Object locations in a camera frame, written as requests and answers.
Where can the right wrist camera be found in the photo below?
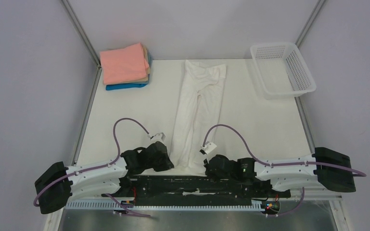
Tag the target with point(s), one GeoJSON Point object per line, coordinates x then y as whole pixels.
{"type": "Point", "coordinates": [208, 148]}

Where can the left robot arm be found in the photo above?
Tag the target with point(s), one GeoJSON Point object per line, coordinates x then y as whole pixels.
{"type": "Point", "coordinates": [59, 184]}

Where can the white t shirt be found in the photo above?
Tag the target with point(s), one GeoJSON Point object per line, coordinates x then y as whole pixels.
{"type": "Point", "coordinates": [199, 108]}

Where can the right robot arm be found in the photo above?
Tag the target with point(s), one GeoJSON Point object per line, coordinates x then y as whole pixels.
{"type": "Point", "coordinates": [325, 167]}

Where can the pink folded t shirt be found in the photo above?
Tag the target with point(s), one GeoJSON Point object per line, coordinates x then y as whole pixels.
{"type": "Point", "coordinates": [123, 63]}

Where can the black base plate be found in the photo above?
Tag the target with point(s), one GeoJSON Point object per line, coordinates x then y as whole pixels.
{"type": "Point", "coordinates": [147, 190]}

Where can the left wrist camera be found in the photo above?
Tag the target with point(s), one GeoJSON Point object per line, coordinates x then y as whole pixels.
{"type": "Point", "coordinates": [159, 137]}

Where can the white cable duct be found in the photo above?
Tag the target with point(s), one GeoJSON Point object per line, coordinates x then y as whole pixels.
{"type": "Point", "coordinates": [108, 204]}

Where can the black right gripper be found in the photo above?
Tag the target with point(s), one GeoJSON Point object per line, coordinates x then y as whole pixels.
{"type": "Point", "coordinates": [212, 163]}

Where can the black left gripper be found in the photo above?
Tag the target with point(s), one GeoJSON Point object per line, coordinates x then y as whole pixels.
{"type": "Point", "coordinates": [166, 165]}

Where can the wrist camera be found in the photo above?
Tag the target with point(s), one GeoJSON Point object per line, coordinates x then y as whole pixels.
{"type": "Point", "coordinates": [159, 137]}
{"type": "Point", "coordinates": [208, 148]}

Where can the white plastic basket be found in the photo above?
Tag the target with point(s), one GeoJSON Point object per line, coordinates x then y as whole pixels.
{"type": "Point", "coordinates": [281, 70]}

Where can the aluminium frame rail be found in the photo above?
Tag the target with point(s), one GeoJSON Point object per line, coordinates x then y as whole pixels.
{"type": "Point", "coordinates": [316, 209]}

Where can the blue folded t shirt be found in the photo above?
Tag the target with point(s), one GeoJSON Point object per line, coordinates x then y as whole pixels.
{"type": "Point", "coordinates": [129, 85]}

